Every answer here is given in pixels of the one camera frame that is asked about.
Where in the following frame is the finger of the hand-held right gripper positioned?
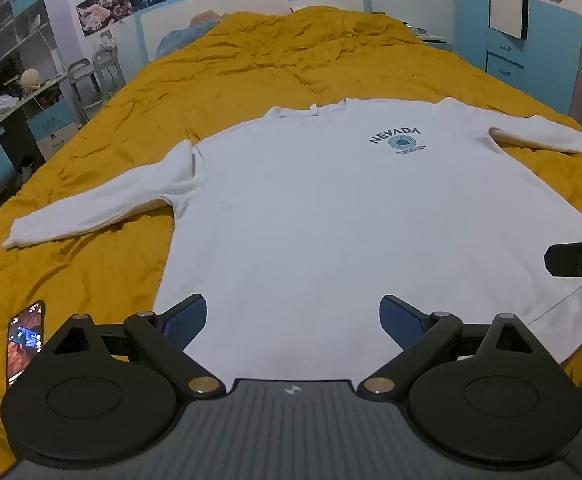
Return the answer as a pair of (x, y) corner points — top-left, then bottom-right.
(544, 241), (582, 277)

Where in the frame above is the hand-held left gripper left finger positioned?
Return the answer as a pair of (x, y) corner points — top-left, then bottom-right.
(51, 294), (222, 401)

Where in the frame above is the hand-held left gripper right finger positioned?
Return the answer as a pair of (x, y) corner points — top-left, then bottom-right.
(358, 295), (546, 402)

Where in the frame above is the white long-sleeve sweatshirt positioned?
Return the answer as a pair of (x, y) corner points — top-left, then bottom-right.
(2, 97), (582, 380)

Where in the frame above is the black smartphone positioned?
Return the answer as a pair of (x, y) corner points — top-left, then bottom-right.
(6, 300), (46, 391)

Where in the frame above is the blue and white wardrobe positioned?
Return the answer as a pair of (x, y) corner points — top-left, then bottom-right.
(455, 0), (582, 116)

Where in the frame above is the grey metal stool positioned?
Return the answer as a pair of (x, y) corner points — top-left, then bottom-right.
(67, 50), (122, 113)

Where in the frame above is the dark desk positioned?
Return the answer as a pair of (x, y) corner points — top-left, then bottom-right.
(0, 72), (84, 161)

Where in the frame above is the yellow blanket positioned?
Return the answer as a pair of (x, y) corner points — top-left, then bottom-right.
(0, 6), (582, 476)

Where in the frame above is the blue pillow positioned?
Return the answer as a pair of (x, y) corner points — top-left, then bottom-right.
(157, 12), (222, 58)

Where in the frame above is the white and blue headboard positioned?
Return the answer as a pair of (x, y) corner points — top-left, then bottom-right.
(135, 0), (372, 63)

